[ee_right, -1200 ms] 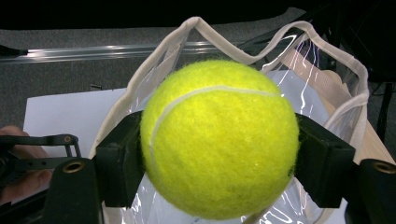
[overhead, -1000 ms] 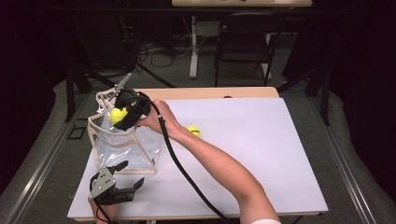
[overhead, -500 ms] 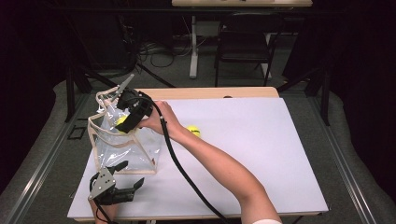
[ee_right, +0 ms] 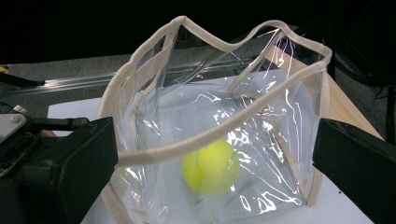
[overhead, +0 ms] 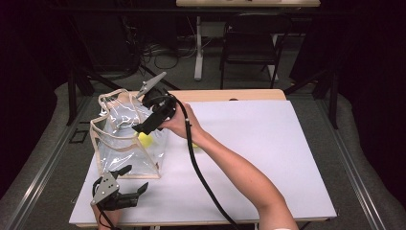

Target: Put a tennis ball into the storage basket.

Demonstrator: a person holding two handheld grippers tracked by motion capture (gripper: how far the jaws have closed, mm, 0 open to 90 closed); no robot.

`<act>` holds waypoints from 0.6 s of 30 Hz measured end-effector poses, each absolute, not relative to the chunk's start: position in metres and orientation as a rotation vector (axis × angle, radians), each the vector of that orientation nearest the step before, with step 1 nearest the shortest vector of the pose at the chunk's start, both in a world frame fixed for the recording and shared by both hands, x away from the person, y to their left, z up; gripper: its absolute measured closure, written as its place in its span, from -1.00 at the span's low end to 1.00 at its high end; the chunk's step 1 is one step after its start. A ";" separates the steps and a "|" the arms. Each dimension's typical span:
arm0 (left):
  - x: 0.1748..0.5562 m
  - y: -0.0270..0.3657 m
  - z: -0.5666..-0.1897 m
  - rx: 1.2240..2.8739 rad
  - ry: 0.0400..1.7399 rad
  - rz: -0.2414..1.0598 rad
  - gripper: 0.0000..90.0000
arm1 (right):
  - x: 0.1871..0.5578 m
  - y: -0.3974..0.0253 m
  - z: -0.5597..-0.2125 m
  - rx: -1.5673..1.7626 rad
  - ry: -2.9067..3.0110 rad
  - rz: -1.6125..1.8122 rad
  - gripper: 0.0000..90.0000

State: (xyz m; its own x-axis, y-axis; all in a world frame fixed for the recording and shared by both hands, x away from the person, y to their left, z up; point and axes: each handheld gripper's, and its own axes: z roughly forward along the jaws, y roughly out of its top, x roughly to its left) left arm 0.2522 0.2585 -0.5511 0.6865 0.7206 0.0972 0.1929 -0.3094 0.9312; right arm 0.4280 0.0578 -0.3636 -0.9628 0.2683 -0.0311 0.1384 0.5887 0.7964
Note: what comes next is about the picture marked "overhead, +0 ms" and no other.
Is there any black folding chair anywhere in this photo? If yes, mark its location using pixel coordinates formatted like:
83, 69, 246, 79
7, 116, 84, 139
219, 12, 293, 90

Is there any wooden table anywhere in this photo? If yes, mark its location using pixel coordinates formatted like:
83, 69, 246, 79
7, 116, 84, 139
68, 88, 339, 229

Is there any thick black gripper cable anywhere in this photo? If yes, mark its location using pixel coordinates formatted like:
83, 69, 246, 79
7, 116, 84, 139
149, 94, 242, 230

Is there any bundle of floor cables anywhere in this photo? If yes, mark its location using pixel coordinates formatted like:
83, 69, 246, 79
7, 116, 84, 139
125, 18, 212, 71

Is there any black curtain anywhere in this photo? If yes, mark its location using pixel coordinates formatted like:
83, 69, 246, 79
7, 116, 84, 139
0, 0, 70, 200
288, 0, 406, 200

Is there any clear plastic bag beige trim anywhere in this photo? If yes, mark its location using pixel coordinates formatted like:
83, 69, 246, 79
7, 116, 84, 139
89, 88, 170, 180

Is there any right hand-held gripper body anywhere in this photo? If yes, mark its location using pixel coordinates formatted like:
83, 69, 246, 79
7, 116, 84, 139
136, 71, 178, 123

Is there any person's right hand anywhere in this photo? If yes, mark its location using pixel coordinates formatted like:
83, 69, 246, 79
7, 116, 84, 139
157, 102, 206, 145

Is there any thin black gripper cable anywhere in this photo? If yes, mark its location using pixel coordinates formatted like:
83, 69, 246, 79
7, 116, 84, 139
91, 178, 121, 230

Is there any silver floor rail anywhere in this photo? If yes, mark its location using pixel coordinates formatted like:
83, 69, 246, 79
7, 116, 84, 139
0, 95, 94, 230
315, 99, 388, 230

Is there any white desk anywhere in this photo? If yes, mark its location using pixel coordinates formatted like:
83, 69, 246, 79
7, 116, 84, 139
175, 0, 322, 81

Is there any person's left hand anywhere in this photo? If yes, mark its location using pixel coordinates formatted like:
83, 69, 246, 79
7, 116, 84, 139
91, 204, 123, 230

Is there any white table mat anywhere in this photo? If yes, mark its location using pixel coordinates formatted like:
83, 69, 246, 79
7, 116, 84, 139
68, 100, 338, 225

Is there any black metal stand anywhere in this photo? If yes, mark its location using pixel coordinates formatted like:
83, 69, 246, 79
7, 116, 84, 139
282, 68, 340, 130
66, 65, 128, 127

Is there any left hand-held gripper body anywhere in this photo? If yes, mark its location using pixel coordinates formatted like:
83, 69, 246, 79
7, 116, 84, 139
90, 171, 141, 212

